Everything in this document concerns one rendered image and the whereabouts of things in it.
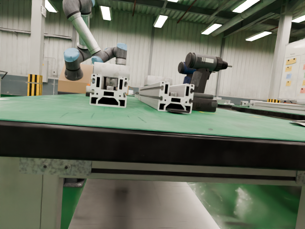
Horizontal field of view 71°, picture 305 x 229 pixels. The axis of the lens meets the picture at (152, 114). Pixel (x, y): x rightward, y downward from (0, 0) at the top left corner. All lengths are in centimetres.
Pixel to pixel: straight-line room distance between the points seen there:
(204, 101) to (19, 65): 1291
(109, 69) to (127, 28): 1220
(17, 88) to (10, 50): 197
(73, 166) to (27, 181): 7
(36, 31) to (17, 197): 753
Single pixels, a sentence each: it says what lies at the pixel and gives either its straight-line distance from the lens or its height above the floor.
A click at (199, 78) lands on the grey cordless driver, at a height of 90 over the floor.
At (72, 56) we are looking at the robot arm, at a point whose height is 106.
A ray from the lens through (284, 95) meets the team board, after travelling 444.
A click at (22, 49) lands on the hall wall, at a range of 1355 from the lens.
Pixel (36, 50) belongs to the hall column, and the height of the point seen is 184.
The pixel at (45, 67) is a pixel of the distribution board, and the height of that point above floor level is 171.
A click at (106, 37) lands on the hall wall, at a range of 1271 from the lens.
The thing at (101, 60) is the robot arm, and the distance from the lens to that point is 158.
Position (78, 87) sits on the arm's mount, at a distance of 191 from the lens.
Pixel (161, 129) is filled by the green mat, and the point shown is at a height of 78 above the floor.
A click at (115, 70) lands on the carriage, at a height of 89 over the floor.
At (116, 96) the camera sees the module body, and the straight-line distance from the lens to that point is 60.
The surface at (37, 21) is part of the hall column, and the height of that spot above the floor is 270.
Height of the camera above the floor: 82
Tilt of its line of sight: 5 degrees down
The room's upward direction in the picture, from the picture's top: 6 degrees clockwise
